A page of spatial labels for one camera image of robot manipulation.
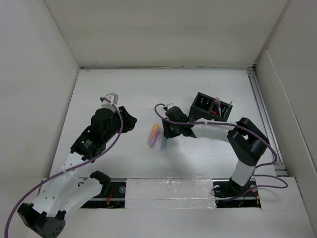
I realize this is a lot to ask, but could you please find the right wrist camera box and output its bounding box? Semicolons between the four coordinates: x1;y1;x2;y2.
163;103;174;111

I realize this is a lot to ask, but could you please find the orange highlighter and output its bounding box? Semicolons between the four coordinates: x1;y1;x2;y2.
147;123;159;144

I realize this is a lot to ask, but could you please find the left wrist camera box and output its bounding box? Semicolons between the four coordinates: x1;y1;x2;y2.
100;93;118;108

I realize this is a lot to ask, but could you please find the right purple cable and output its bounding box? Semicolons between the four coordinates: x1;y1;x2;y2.
154;103;289;201

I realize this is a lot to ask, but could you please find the dark red gel pen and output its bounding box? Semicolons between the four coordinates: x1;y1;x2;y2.
215;97;219;113

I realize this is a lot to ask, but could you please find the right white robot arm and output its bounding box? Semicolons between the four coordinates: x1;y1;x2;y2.
162;104;269;195

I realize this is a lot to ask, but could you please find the black two-slot pen holder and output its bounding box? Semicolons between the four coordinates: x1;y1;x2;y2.
188;92;233;122

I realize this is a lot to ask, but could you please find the aluminium rail right side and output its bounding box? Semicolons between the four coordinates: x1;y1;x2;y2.
247;67;288;177

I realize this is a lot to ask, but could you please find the blue highlighter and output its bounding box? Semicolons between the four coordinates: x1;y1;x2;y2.
160;137;167;149

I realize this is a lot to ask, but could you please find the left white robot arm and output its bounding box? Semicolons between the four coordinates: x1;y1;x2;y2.
17;106;137;238

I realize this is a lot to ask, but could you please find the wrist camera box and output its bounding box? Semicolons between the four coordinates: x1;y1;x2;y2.
100;93;118;108
163;103;174;111

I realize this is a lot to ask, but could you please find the blue gel pen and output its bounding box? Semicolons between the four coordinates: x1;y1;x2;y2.
218;98;221;111

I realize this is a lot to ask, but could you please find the purple cable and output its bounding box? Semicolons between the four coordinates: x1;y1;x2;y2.
5;97;124;238
154;103;289;201

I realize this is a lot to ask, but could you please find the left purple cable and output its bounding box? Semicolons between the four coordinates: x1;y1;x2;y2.
5;97;124;238

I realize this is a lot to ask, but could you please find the pink highlighter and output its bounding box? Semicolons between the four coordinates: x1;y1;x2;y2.
149;126;161;148

